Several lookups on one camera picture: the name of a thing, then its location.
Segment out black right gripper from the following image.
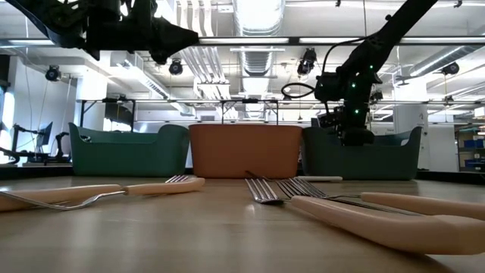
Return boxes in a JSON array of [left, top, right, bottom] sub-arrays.
[[318, 94, 376, 147]]

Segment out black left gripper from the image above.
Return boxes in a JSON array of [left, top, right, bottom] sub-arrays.
[[86, 0, 200, 65]]

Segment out white-handled silver fork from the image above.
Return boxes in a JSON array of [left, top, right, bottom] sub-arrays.
[[297, 175, 344, 184]]

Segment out orange-handled silver fork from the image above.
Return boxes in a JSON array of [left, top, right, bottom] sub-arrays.
[[0, 174, 189, 213], [0, 177, 206, 212], [289, 177, 485, 222], [244, 177, 485, 256]]

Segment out monitor on arm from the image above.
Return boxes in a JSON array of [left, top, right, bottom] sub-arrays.
[[36, 121, 55, 149]]

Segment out teal plastic bin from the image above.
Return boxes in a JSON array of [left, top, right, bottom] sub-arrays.
[[301, 125, 423, 181]]

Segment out white cabinet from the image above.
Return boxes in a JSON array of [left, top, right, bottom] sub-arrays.
[[393, 103, 430, 170]]

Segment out orange plastic bin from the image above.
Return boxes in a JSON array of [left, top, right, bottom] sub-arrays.
[[188, 124, 303, 180]]

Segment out green plastic bin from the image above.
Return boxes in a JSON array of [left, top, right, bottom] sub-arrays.
[[67, 121, 191, 178]]

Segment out shelf with blue bins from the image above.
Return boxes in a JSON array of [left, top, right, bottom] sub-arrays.
[[455, 126, 485, 172]]

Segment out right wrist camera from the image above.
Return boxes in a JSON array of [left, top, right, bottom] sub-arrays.
[[314, 71, 345, 103]]

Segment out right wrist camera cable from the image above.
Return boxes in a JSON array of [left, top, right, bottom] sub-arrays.
[[280, 36, 365, 100]]

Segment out black overhead frame beam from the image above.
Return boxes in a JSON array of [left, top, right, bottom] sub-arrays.
[[0, 36, 485, 48]]

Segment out silver ceiling duct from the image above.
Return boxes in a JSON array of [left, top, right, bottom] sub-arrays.
[[231, 0, 286, 77]]

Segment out black aluminium table frame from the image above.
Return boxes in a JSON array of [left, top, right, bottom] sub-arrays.
[[0, 165, 485, 186]]

